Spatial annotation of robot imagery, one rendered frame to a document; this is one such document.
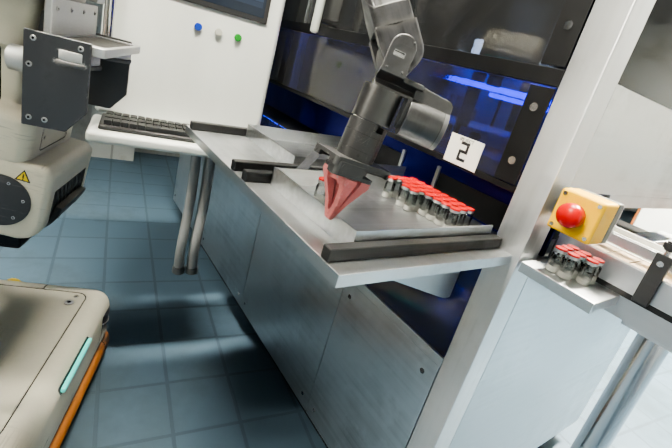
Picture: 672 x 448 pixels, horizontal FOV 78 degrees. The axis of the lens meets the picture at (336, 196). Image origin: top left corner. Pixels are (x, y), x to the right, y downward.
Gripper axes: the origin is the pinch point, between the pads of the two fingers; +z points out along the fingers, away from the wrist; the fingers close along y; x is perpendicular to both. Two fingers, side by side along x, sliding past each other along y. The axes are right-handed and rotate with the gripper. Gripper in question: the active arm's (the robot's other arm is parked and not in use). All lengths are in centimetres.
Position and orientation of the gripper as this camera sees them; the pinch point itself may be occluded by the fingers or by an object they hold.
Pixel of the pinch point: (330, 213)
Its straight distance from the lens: 61.9
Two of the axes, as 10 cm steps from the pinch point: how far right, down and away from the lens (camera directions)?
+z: -3.9, 9.0, 2.1
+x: -5.0, -4.0, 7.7
